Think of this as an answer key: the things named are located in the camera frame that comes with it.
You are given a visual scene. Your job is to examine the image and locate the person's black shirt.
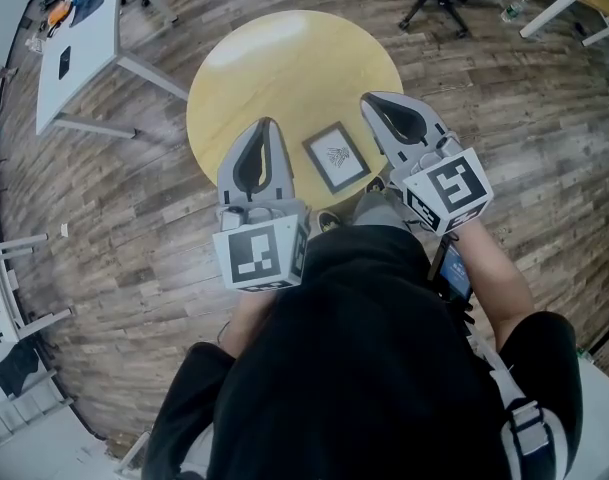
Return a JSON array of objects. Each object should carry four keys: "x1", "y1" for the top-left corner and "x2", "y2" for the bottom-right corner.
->
[{"x1": 142, "y1": 225, "x2": 584, "y2": 480}]

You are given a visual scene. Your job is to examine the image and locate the black waist-worn screen device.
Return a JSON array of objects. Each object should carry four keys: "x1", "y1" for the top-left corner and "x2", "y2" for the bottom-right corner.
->
[{"x1": 425, "y1": 236, "x2": 476, "y2": 305}]

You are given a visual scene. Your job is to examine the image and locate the black smartphone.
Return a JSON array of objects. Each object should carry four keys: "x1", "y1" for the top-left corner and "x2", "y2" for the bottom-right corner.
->
[{"x1": 57, "y1": 44, "x2": 73, "y2": 81}]

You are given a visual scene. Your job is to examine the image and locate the grey step ladder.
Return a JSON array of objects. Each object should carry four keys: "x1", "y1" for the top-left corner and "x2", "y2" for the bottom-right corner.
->
[{"x1": 0, "y1": 367, "x2": 77, "y2": 451}]

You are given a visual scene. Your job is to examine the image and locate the person's right forearm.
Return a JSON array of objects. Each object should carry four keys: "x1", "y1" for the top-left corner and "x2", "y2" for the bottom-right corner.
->
[{"x1": 451, "y1": 216, "x2": 537, "y2": 342}]

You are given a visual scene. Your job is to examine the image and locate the dark framed picture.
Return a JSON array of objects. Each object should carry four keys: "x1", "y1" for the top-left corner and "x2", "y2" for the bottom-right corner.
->
[{"x1": 301, "y1": 120, "x2": 373, "y2": 196}]

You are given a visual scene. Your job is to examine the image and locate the grey shoulder strap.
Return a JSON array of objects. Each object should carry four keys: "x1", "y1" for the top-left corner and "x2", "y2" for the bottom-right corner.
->
[{"x1": 490, "y1": 367, "x2": 570, "y2": 480}]

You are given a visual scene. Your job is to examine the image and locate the orange object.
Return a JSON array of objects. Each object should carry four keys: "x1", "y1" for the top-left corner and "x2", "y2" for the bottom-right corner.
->
[{"x1": 48, "y1": 1, "x2": 72, "y2": 26}]

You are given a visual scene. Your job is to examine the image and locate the clear water bottle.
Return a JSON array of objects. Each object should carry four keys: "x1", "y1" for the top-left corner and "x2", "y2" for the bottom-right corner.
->
[{"x1": 499, "y1": 0, "x2": 532, "y2": 25}]

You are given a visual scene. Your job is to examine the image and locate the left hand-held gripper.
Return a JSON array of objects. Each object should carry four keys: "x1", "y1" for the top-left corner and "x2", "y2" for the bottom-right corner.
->
[{"x1": 212, "y1": 116, "x2": 313, "y2": 294}]

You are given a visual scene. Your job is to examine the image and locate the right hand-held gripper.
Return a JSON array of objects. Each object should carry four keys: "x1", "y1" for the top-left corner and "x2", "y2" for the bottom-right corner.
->
[{"x1": 359, "y1": 92, "x2": 496, "y2": 238}]

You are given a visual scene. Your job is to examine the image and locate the person's left forearm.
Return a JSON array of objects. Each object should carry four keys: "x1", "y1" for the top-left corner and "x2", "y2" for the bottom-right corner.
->
[{"x1": 230, "y1": 287, "x2": 281, "y2": 360}]

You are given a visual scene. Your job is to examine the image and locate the person's grey trousers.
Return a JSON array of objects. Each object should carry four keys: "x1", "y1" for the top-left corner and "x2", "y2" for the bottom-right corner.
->
[{"x1": 350, "y1": 189, "x2": 418, "y2": 232}]

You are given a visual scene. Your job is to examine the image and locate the person's left shoe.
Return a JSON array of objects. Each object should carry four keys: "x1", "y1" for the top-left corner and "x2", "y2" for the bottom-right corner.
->
[{"x1": 316, "y1": 209, "x2": 345, "y2": 235}]

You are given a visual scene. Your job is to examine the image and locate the black cloth bag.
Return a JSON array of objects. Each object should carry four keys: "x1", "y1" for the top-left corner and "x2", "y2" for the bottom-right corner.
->
[{"x1": 0, "y1": 341, "x2": 42, "y2": 398}]

